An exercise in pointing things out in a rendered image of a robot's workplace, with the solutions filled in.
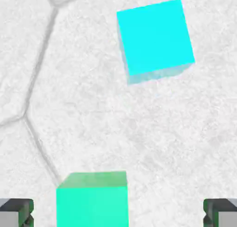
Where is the small green cube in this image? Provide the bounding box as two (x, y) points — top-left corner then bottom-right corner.
(56, 171), (130, 227)

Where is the small cyan cube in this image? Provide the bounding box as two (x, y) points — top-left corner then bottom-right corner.
(116, 0), (196, 86)

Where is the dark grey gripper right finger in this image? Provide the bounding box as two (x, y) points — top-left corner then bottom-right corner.
(203, 198), (237, 227)

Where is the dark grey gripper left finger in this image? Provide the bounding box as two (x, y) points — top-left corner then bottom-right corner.
(0, 198), (35, 227)

